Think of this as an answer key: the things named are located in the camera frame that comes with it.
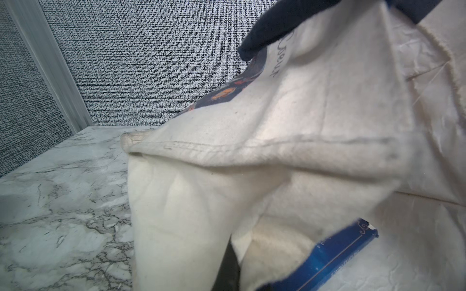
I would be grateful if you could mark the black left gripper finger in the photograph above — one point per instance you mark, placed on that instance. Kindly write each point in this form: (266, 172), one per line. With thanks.
(228, 275)

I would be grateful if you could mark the cream canvas tote bag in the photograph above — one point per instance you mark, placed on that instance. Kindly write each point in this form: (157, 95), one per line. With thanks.
(355, 113)

